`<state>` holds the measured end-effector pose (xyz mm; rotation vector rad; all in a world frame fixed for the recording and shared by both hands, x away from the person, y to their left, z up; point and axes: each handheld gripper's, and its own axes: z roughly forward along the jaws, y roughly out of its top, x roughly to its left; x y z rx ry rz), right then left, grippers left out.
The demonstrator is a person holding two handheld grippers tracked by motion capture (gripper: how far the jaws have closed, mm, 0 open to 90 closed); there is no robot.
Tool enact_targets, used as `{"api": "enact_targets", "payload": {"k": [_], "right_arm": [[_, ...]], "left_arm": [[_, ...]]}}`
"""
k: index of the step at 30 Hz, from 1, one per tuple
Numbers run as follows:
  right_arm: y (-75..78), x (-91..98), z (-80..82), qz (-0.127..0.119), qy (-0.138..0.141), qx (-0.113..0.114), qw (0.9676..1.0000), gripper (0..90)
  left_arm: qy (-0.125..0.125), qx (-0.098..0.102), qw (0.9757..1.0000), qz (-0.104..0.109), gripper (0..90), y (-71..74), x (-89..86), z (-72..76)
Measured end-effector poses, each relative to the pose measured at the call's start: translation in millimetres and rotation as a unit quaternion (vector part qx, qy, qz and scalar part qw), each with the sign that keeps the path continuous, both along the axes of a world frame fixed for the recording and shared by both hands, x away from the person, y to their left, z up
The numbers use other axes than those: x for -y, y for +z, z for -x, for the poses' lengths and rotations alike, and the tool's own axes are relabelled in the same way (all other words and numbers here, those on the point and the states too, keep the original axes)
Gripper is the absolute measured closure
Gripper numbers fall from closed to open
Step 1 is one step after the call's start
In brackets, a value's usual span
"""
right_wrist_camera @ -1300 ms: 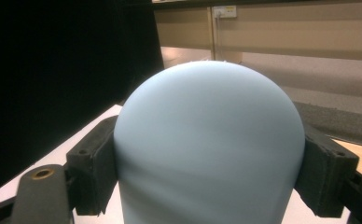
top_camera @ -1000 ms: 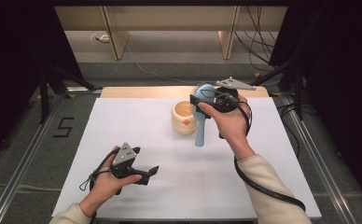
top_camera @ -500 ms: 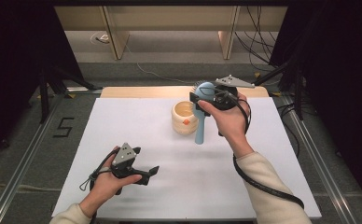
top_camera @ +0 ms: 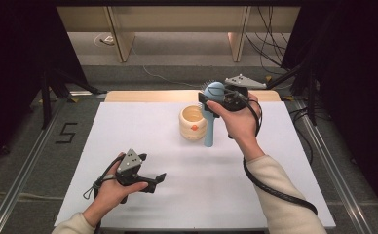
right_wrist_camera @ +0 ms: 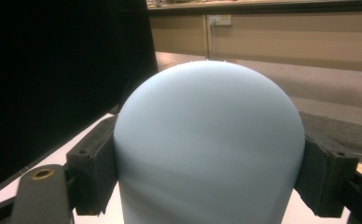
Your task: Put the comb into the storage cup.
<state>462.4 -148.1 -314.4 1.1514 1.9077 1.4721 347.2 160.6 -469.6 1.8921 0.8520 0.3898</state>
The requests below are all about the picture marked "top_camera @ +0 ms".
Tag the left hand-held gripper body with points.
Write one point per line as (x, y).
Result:
(129, 162)

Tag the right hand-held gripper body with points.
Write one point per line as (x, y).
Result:
(239, 94)

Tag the person's right hand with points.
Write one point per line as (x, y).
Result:
(242, 123)

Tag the black tripod stand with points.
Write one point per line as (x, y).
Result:
(311, 97)
(45, 97)

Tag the light blue hairbrush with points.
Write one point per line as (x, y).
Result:
(208, 133)

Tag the beige wooden furniture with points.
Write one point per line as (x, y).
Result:
(177, 19)

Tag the cream ribbed cup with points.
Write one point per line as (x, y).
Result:
(190, 128)

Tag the white table sheet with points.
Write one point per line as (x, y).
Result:
(193, 195)

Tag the round floor socket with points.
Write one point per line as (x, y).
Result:
(105, 39)

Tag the wooden table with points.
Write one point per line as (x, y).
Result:
(151, 96)

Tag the person's left hand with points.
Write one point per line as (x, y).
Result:
(110, 195)

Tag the black curtain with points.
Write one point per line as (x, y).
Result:
(11, 65)
(359, 81)

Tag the metal floor rail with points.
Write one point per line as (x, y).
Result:
(336, 169)
(21, 169)

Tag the yellow tape piece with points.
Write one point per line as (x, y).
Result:
(287, 98)
(74, 100)
(268, 78)

